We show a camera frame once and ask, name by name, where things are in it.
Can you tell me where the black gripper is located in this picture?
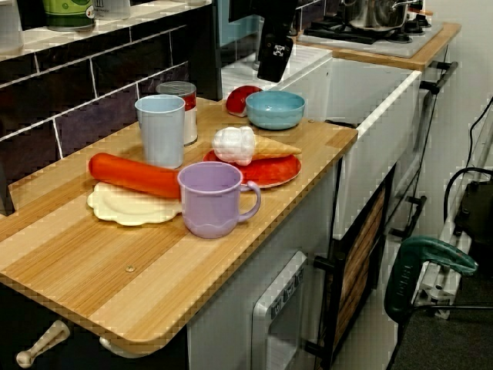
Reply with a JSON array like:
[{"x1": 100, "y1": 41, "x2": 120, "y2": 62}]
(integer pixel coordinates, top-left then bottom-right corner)
[{"x1": 250, "y1": 0, "x2": 300, "y2": 83}]

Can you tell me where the black burner grate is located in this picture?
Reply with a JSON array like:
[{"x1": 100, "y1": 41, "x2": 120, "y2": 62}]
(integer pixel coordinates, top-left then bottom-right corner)
[{"x1": 307, "y1": 15, "x2": 432, "y2": 45}]

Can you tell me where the white kitchen cabinet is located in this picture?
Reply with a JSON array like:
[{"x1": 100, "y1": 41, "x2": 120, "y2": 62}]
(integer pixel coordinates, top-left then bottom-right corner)
[{"x1": 186, "y1": 157, "x2": 340, "y2": 370}]

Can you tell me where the white stove cabinet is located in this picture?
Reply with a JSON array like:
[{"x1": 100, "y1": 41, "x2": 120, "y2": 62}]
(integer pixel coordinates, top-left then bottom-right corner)
[{"x1": 384, "y1": 45, "x2": 461, "y2": 247}]

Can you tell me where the red round plate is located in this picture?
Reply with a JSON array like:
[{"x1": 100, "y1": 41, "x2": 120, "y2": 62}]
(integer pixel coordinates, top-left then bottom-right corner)
[{"x1": 203, "y1": 148, "x2": 302, "y2": 189}]

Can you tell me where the white sink unit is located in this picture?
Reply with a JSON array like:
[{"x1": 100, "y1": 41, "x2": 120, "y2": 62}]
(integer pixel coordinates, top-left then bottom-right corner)
[{"x1": 221, "y1": 36, "x2": 424, "y2": 240}]

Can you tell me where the pale blue plastic cup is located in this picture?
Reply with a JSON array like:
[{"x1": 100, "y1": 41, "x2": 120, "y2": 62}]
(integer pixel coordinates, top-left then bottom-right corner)
[{"x1": 134, "y1": 94, "x2": 186, "y2": 170}]

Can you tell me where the thin black rod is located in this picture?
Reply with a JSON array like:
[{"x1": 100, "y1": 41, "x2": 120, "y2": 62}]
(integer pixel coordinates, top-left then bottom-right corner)
[{"x1": 407, "y1": 304, "x2": 493, "y2": 311}]

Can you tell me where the red toy sushi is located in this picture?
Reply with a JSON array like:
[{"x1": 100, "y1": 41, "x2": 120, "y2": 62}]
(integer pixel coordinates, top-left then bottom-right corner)
[{"x1": 225, "y1": 86, "x2": 264, "y2": 118}]

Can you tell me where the green canister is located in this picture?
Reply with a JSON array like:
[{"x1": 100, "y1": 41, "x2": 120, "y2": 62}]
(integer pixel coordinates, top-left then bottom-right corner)
[{"x1": 41, "y1": 0, "x2": 96, "y2": 32}]

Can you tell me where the black door handle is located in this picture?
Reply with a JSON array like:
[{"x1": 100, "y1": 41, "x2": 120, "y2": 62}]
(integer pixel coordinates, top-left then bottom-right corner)
[{"x1": 304, "y1": 252, "x2": 347, "y2": 362}]

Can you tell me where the cream scalloped plate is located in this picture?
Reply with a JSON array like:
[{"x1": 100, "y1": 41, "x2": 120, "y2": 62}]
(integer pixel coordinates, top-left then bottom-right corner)
[{"x1": 86, "y1": 181, "x2": 184, "y2": 227}]

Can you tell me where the light blue bowl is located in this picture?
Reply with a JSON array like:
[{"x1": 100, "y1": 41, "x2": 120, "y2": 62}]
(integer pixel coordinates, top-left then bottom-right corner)
[{"x1": 245, "y1": 90, "x2": 306, "y2": 131}]

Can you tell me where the grey stove plate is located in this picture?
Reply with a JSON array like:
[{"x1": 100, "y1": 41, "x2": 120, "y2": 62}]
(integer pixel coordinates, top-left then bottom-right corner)
[{"x1": 298, "y1": 15, "x2": 444, "y2": 59}]

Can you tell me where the wood pattern door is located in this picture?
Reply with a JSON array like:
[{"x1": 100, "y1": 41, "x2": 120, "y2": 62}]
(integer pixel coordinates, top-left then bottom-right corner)
[{"x1": 329, "y1": 165, "x2": 396, "y2": 370}]

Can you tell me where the cream knob handle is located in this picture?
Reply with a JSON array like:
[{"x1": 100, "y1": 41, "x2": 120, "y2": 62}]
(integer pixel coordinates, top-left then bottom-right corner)
[{"x1": 15, "y1": 319, "x2": 71, "y2": 368}]

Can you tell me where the translucent white tub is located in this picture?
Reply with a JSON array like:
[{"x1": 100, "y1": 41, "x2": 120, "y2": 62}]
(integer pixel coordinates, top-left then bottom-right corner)
[{"x1": 0, "y1": 0, "x2": 25, "y2": 56}]

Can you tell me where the purple plastic mug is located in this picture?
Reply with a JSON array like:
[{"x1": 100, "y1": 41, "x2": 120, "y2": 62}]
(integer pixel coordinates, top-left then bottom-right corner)
[{"x1": 176, "y1": 161, "x2": 262, "y2": 240}]

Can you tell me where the black box device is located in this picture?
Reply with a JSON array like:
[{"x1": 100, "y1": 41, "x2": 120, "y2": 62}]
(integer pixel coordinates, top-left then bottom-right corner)
[{"x1": 454, "y1": 179, "x2": 493, "y2": 267}]

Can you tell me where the orange toy sausage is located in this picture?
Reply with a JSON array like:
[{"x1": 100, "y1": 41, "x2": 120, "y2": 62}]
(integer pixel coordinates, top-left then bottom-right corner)
[{"x1": 88, "y1": 153, "x2": 182, "y2": 200}]

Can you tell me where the stainless steel pot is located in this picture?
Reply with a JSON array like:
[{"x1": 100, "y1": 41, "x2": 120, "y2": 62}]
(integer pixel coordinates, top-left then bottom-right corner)
[{"x1": 340, "y1": 0, "x2": 419, "y2": 34}]

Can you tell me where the grey ice dispenser panel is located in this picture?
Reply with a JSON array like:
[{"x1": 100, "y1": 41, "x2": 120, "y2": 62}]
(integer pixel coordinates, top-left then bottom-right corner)
[{"x1": 251, "y1": 250, "x2": 309, "y2": 370}]

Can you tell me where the black bar handle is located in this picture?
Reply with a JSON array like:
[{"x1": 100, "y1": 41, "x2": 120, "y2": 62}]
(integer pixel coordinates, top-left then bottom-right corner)
[
  {"x1": 388, "y1": 195, "x2": 428, "y2": 240},
  {"x1": 418, "y1": 60, "x2": 459, "y2": 96}
]

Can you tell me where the grey toy faucet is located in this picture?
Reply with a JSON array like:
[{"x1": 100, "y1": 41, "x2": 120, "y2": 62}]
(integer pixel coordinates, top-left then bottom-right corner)
[{"x1": 252, "y1": 15, "x2": 270, "y2": 73}]

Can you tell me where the thin black cable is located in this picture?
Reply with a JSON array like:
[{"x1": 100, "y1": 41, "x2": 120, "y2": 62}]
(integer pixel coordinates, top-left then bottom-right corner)
[{"x1": 467, "y1": 92, "x2": 493, "y2": 170}]

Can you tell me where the toy ice cream cone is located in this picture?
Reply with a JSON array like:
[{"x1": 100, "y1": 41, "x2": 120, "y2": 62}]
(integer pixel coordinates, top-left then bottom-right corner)
[{"x1": 212, "y1": 126, "x2": 303, "y2": 167}]

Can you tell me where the tomato soup can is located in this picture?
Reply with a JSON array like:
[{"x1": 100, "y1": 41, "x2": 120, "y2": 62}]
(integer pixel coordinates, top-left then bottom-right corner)
[{"x1": 156, "y1": 81, "x2": 199, "y2": 146}]

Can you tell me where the black cable loop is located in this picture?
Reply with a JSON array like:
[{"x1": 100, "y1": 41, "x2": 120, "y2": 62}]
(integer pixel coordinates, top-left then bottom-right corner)
[{"x1": 442, "y1": 165, "x2": 493, "y2": 232}]

